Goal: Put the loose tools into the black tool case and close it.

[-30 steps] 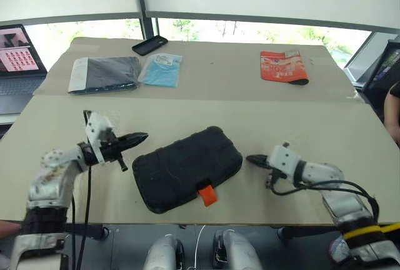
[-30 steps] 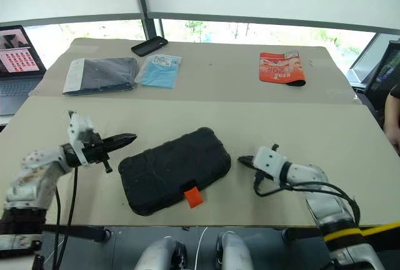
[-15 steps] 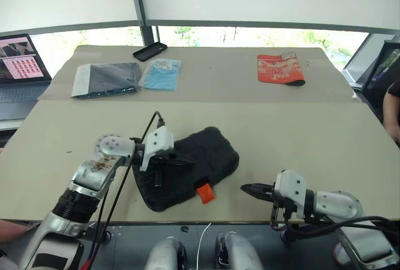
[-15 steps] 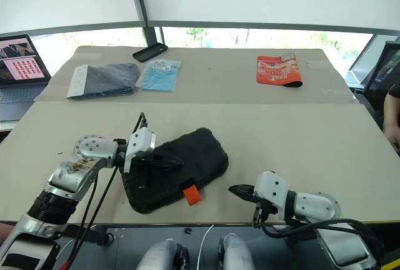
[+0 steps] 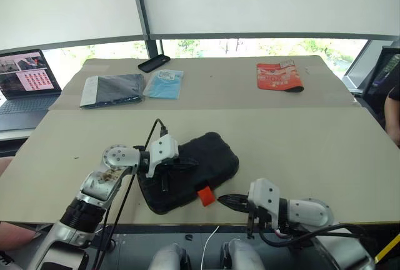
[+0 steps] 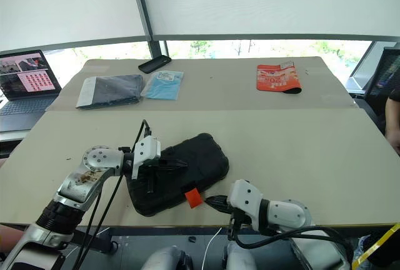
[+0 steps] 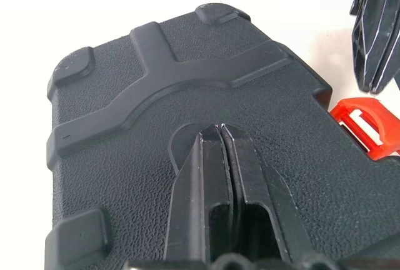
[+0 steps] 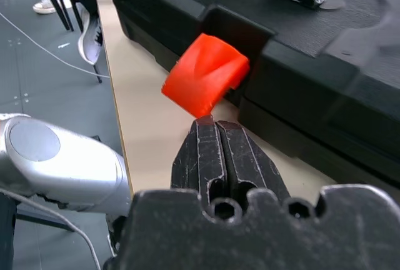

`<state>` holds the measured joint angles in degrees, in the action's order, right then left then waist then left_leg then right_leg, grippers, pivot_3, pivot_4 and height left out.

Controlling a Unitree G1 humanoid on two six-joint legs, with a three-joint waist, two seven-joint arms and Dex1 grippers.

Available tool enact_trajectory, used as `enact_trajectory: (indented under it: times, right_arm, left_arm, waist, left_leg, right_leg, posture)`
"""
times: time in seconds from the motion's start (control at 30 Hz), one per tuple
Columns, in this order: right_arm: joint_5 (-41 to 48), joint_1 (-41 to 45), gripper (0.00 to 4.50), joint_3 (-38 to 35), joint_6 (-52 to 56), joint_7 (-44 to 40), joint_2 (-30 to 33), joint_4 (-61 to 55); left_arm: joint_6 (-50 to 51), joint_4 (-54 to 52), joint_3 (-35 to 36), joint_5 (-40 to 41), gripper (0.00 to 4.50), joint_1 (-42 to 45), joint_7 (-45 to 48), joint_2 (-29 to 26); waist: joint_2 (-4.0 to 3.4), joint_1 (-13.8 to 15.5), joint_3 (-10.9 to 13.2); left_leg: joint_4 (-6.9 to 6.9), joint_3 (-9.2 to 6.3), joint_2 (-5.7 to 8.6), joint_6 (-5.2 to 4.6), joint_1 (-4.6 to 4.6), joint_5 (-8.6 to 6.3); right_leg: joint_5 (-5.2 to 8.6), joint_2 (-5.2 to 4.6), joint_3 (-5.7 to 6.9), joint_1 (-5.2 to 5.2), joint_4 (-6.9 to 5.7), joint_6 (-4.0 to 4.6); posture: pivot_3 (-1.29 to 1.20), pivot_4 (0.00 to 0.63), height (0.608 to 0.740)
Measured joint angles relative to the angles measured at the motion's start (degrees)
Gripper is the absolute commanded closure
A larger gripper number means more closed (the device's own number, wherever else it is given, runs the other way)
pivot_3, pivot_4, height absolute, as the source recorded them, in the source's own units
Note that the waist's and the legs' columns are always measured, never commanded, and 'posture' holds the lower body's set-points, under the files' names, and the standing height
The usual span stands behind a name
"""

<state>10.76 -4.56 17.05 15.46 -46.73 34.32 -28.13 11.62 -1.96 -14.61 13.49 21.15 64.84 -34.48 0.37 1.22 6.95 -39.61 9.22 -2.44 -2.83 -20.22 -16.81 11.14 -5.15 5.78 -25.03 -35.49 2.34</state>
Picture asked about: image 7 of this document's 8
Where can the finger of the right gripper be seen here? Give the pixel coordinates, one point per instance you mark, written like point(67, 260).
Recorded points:
point(389, 60)

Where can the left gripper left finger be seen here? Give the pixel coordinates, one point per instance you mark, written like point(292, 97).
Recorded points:
point(190, 195)

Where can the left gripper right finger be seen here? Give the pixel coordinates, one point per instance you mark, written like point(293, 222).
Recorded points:
point(259, 185)

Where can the black plastic tool case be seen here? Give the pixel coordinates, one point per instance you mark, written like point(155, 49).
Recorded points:
point(125, 157)

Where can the orange case latch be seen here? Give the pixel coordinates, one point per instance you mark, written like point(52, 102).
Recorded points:
point(365, 123)

